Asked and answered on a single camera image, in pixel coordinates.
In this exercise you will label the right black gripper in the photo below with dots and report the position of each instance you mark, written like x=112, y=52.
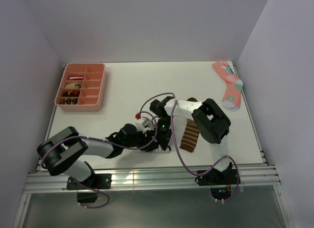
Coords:
x=163, y=138

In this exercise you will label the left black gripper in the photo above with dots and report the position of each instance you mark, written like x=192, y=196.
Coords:
x=145, y=140

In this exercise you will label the white black striped sock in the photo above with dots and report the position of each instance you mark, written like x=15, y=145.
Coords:
x=161, y=150

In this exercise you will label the brown striped sock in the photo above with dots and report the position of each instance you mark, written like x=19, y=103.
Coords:
x=190, y=137

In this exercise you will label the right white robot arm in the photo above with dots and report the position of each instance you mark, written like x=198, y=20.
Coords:
x=204, y=119

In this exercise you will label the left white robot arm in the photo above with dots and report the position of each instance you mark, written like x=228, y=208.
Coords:
x=60, y=154

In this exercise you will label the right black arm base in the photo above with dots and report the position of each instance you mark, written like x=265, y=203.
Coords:
x=220, y=183

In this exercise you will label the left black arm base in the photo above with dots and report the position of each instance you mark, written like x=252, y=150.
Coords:
x=90, y=190

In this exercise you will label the pink divided organizer tray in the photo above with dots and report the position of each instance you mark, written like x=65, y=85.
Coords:
x=82, y=87

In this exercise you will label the brown argyle rolled sock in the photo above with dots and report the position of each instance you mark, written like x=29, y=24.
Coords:
x=70, y=101

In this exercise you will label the dark argyle rolled sock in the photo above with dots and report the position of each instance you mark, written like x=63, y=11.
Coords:
x=71, y=93

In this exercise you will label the beige rolled sock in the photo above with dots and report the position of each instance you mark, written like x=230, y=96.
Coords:
x=73, y=85

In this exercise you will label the pink patterned sock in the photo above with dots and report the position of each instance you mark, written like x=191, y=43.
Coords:
x=234, y=85

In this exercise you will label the red white rolled sock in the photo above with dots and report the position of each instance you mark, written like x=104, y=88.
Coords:
x=76, y=78

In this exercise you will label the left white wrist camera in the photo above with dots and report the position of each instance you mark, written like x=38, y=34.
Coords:
x=142, y=123

